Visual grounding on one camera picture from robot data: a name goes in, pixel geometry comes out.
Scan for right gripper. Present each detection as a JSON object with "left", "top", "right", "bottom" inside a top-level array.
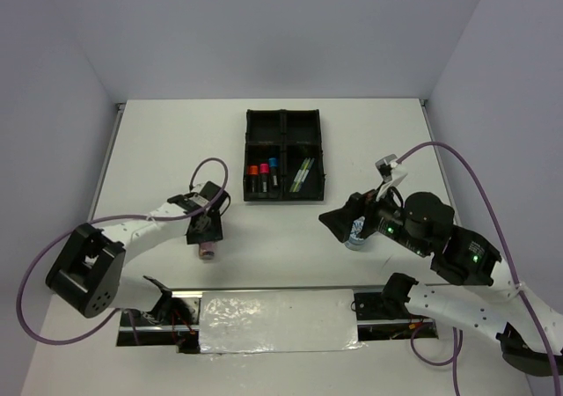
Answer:
[{"left": 316, "top": 178, "right": 428, "bottom": 255}]

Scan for pink bottle of pens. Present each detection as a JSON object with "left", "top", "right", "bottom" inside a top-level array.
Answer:
[{"left": 198, "top": 242, "right": 216, "bottom": 260}]

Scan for blue slim pen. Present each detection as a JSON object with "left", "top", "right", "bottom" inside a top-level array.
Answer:
[{"left": 302, "top": 158, "right": 315, "bottom": 182}]

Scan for orange tip black highlighter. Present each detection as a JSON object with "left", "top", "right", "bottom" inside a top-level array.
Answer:
[{"left": 248, "top": 175, "right": 260, "bottom": 194}]

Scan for green slim pen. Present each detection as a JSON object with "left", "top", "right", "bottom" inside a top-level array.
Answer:
[{"left": 297, "top": 158, "right": 310, "bottom": 182}]

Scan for orange highlighter cap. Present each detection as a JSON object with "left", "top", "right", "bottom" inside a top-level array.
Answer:
[{"left": 247, "top": 165, "right": 260, "bottom": 177}]

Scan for pink tip black highlighter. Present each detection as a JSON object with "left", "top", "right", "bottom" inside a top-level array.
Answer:
[{"left": 260, "top": 173, "right": 269, "bottom": 193}]

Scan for blue tip black highlighter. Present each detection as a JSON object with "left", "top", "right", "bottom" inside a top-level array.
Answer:
[{"left": 269, "top": 166, "right": 279, "bottom": 188}]

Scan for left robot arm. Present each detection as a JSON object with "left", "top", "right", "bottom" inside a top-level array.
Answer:
[{"left": 46, "top": 181, "right": 230, "bottom": 325}]

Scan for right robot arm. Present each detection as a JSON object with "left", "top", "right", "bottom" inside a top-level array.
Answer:
[{"left": 318, "top": 192, "right": 562, "bottom": 377}]

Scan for black compartment tray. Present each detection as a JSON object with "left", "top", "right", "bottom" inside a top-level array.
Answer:
[{"left": 243, "top": 109, "right": 325, "bottom": 202}]

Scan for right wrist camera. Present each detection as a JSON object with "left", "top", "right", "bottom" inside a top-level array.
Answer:
[{"left": 376, "top": 154, "right": 407, "bottom": 201}]

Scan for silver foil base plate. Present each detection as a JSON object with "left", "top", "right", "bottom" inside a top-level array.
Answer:
[{"left": 199, "top": 289, "right": 362, "bottom": 355}]

